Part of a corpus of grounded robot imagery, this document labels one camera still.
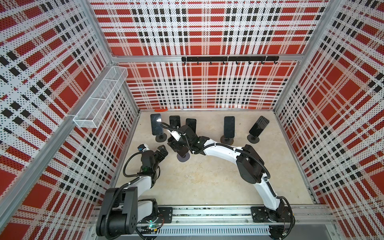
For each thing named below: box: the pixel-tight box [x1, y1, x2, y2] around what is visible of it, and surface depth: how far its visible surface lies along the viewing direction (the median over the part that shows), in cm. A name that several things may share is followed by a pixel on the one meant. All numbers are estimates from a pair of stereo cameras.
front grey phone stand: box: [176, 152, 191, 162], surface depth 96 cm
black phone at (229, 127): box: [223, 116, 235, 138], surface depth 97 cm
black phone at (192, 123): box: [185, 118, 197, 134], surface depth 97 cm
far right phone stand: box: [247, 134, 260, 144], surface depth 106 cm
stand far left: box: [155, 133, 167, 143], surface depth 107 cm
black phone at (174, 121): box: [169, 115, 181, 129], surface depth 98 cm
